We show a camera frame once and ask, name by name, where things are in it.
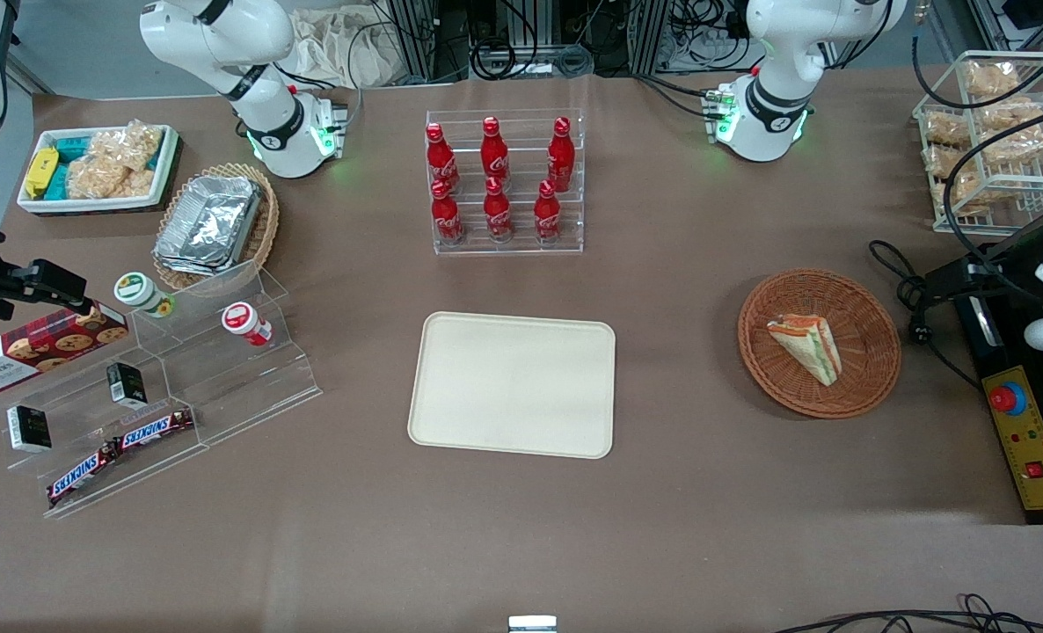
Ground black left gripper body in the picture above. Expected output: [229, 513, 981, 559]
[924, 224, 1043, 305]

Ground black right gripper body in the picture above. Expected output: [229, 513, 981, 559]
[0, 258, 89, 321]

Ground triangular sandwich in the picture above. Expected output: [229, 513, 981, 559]
[766, 314, 842, 388]

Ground round brown wicker basket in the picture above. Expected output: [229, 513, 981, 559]
[738, 268, 902, 419]

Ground oval tan wicker basket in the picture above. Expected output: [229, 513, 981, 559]
[152, 163, 281, 293]

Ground beige plastic tray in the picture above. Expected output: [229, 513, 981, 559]
[407, 311, 617, 460]

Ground red cookie box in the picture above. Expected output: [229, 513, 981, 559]
[0, 301, 130, 397]

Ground green lid white cup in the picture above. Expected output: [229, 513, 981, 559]
[114, 273, 177, 319]

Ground yellow snack pack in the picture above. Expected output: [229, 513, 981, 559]
[25, 147, 60, 200]

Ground small black box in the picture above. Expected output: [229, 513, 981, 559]
[6, 404, 53, 454]
[106, 361, 148, 410]

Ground clear rice cracker bag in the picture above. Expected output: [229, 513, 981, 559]
[66, 121, 164, 200]

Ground teal snack box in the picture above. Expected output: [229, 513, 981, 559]
[49, 135, 93, 202]

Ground silver foil container stack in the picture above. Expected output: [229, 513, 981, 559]
[153, 174, 264, 278]

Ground white rectangular snack bin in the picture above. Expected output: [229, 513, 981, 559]
[17, 124, 183, 216]

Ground brown snickers bar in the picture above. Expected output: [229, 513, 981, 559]
[113, 407, 197, 451]
[47, 444, 120, 508]

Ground red lid white cup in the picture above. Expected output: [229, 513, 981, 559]
[222, 302, 274, 347]

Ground black yellow control box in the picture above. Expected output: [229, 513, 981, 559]
[955, 288, 1043, 526]

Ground clear acrylic stepped display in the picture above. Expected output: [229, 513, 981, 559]
[0, 259, 324, 520]

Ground crumpled beige cloth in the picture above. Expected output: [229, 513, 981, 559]
[291, 7, 401, 90]

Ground red cola bottle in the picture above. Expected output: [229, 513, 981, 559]
[431, 178, 465, 247]
[547, 116, 574, 191]
[534, 179, 562, 244]
[484, 176, 514, 244]
[426, 122, 461, 193]
[481, 116, 511, 187]

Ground clear acrylic bottle rack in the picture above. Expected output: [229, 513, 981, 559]
[425, 108, 586, 257]

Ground black cable with plug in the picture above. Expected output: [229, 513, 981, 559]
[868, 239, 985, 393]

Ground white wire rack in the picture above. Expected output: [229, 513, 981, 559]
[913, 50, 1043, 236]

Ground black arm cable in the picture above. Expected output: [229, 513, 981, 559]
[912, 31, 1043, 265]

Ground thin black cable bundle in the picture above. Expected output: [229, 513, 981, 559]
[775, 593, 1043, 633]

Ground aluminium frame post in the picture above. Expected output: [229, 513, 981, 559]
[388, 0, 441, 85]
[630, 0, 674, 76]

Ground coiled black cables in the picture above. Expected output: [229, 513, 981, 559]
[467, 0, 596, 82]

